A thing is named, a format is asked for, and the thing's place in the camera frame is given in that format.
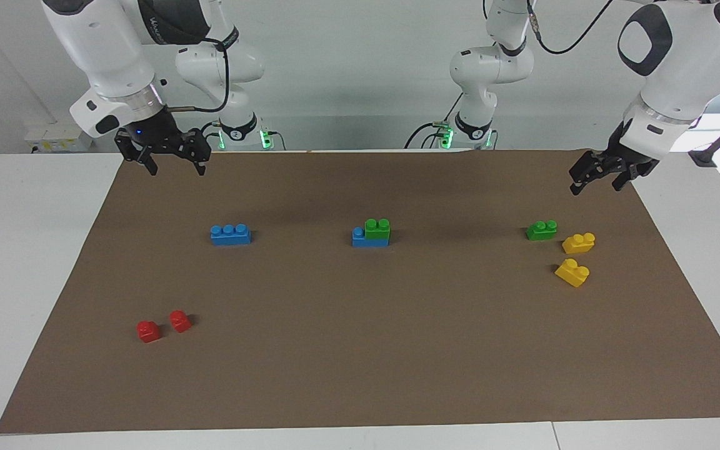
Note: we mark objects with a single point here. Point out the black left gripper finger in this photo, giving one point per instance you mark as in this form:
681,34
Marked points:
585,172
632,174

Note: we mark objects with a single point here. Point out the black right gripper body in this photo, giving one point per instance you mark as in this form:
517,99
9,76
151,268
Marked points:
155,134

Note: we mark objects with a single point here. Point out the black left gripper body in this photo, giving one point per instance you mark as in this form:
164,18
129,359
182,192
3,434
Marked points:
619,153

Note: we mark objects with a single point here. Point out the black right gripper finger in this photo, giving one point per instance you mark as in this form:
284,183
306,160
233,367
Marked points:
127,149
197,147

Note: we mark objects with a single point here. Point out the blue three-stud block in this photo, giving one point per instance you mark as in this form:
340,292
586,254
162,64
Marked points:
230,236
360,240

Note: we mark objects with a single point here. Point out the green two-stud block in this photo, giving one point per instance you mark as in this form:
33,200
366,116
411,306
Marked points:
541,231
377,229

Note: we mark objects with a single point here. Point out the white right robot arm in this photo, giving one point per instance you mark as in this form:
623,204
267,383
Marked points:
100,56

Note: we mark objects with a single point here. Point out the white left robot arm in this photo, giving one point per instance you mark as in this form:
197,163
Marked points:
679,56

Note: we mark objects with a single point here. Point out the yellow two-stud block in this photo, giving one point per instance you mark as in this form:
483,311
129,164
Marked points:
579,244
572,273

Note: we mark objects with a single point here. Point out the red one-stud block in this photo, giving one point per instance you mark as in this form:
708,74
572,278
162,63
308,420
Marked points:
180,321
148,332

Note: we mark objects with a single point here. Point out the white power strip box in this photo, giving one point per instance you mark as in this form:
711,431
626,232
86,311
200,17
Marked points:
57,137

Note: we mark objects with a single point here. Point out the brown table mat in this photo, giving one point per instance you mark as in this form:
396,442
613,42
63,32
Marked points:
360,337

